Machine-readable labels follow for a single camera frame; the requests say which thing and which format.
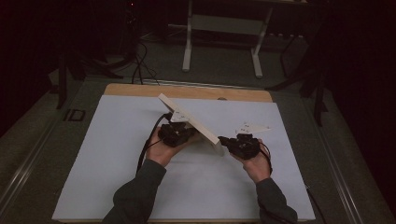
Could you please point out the white table mat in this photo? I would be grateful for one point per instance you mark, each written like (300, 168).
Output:
(202, 193)

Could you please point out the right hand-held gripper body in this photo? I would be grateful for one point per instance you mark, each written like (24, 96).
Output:
(247, 147)

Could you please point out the small round table fitting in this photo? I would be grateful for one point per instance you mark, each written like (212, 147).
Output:
(222, 99)

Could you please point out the white metal table stand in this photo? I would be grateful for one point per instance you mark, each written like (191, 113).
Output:
(224, 25)

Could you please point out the person's left hand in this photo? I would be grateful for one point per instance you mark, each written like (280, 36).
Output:
(162, 152)

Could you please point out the wooden picture frame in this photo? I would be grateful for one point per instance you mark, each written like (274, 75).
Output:
(193, 124)

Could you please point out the metal floor rail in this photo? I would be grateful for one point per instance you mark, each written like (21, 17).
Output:
(25, 165)
(199, 84)
(336, 168)

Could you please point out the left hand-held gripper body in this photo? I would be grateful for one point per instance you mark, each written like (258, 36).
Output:
(174, 135)

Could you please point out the black rectangular floor bracket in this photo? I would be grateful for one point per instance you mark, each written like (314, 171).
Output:
(74, 115)

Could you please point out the person's right hand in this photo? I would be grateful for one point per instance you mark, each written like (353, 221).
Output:
(257, 168)

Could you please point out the black metal stand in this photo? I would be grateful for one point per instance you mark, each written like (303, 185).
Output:
(62, 84)
(317, 93)

